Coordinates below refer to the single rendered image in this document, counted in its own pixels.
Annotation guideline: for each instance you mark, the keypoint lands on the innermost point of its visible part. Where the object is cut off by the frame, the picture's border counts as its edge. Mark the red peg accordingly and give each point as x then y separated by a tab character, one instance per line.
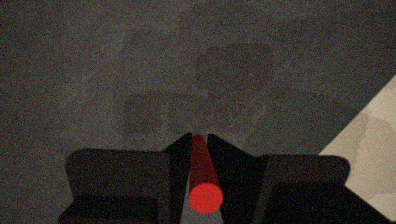
205	195

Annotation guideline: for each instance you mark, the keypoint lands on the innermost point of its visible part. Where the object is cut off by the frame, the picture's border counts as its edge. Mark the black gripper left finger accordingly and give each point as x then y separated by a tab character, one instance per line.
109	172

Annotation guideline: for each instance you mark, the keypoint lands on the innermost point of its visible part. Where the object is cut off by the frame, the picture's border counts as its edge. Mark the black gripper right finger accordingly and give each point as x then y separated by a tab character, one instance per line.
246	181

